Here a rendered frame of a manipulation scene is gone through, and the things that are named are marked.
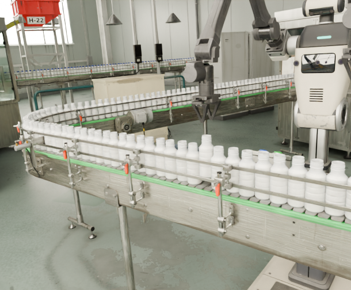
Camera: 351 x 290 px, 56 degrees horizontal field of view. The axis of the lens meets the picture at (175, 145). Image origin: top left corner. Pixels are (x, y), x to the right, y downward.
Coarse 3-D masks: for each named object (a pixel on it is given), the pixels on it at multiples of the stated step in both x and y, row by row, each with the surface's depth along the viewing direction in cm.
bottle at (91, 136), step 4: (92, 128) 170; (92, 132) 167; (88, 136) 168; (92, 136) 167; (88, 140) 168; (92, 140) 167; (88, 144) 168; (92, 144) 168; (92, 148) 168; (92, 152) 169; (92, 160) 170
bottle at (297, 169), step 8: (296, 160) 104; (304, 160) 104; (296, 168) 104; (304, 168) 105; (296, 176) 104; (304, 176) 104; (288, 184) 107; (296, 184) 105; (304, 184) 105; (288, 192) 108; (296, 192) 105; (304, 192) 105; (288, 200) 108
